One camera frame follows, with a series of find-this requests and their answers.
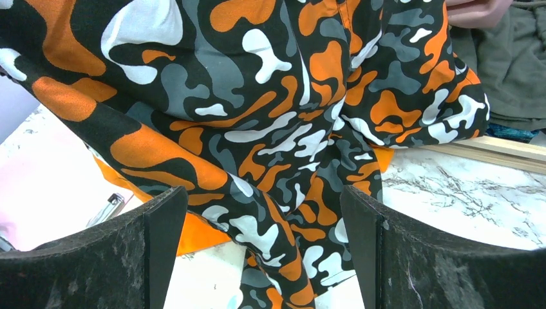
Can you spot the wooden clothes rack frame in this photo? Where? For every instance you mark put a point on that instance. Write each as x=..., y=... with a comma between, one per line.
x=507, y=153

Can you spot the olive green garment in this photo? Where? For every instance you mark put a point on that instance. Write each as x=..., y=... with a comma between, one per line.
x=509, y=59

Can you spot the pink clipboard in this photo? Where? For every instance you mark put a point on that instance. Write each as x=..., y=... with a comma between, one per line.
x=51, y=187

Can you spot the dark blue patterned garment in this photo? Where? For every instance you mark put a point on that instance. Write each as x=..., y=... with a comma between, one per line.
x=508, y=133

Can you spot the camouflage orange black shorts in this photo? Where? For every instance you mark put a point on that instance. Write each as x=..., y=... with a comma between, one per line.
x=262, y=110

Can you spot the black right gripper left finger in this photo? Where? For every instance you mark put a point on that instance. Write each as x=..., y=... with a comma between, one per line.
x=125, y=262

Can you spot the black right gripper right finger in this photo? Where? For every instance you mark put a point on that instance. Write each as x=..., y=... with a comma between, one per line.
x=401, y=262

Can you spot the pink shorts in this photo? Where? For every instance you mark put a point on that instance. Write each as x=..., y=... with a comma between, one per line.
x=477, y=13

